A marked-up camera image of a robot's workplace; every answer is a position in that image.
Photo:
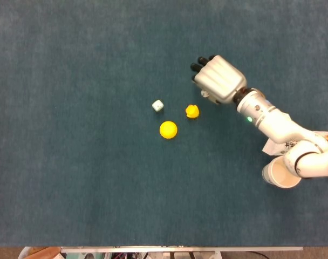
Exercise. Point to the white snack bag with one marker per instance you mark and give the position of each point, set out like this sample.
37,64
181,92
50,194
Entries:
272,148

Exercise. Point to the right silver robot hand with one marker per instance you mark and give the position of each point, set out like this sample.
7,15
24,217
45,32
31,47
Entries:
220,78

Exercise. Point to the teal carpet table cover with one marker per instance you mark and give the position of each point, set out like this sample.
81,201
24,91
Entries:
72,135

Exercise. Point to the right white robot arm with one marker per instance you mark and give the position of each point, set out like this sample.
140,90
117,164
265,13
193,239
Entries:
274,124

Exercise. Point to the aluminium table edge rail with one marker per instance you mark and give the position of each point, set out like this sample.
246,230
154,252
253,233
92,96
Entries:
180,249

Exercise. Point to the pale green die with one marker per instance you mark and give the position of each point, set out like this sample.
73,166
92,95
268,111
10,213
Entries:
157,105

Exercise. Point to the yellow dome cap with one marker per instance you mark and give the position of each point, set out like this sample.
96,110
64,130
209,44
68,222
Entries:
168,129

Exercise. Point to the white paper cup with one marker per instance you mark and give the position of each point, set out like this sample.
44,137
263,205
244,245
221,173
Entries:
281,176

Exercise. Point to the brown wooden board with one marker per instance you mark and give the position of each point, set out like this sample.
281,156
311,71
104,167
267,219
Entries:
42,253

